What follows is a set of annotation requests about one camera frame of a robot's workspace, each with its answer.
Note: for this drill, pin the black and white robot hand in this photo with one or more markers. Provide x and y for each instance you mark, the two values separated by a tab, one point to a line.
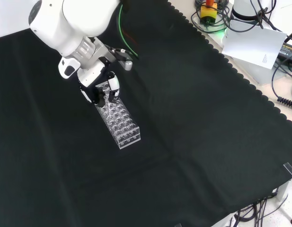
91	75

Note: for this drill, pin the clear glass test tube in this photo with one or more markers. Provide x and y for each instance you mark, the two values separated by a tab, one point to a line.
107	104

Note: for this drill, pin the clear plastic test tube rack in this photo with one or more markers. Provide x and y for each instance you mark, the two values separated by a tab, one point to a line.
122	125

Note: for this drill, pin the black bench cloth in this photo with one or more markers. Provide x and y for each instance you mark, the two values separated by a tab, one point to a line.
160	142

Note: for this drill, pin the yellow stop button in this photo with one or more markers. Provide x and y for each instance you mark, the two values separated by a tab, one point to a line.
208	11

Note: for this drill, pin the pale board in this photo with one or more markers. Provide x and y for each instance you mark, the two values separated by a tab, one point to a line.
252	45

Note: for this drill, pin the white box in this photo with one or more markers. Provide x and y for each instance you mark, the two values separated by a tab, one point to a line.
257	73

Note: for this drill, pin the black power adapter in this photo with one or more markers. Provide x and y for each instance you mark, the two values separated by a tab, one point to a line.
289	52

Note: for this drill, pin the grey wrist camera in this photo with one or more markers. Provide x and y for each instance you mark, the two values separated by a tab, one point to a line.
125	62

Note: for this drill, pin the white bench bracket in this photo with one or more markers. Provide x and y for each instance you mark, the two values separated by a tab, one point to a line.
283	189

